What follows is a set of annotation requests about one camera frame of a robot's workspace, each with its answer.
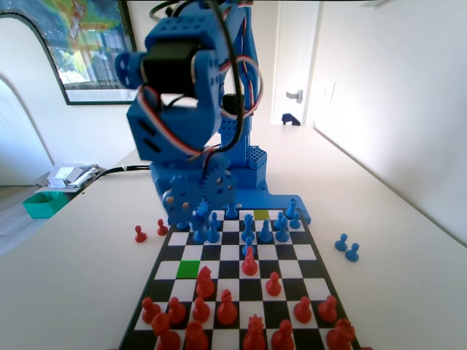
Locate blue chess queen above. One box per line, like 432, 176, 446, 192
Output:
241, 214, 255, 241

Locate group of blue chess pieces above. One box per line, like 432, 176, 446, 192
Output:
166, 192, 313, 225

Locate red chess knight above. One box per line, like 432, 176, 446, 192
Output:
241, 246, 260, 276
196, 265, 216, 299

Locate red chess bishop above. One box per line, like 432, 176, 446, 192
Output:
270, 319, 296, 350
216, 289, 239, 326

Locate red chess rook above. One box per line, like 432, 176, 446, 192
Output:
185, 320, 210, 350
325, 318, 356, 350

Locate red chess queen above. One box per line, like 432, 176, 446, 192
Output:
242, 314, 267, 350

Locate pile of papers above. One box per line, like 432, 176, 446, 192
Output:
46, 163, 101, 190

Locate dark blue object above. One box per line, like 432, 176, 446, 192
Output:
281, 112, 303, 127

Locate black white chessboard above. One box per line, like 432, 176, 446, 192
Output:
117, 208, 363, 350

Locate green plastic bin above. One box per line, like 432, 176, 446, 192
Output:
22, 192, 67, 219

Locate black framed poster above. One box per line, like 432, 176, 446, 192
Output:
0, 0, 150, 106

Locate white arched panel black edge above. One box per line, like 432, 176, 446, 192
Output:
0, 10, 55, 187

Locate black cable bundle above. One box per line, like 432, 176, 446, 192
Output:
93, 163, 153, 182

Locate white red servo wires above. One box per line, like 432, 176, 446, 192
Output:
138, 54, 263, 161

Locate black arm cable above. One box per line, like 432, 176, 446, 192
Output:
148, 0, 249, 152

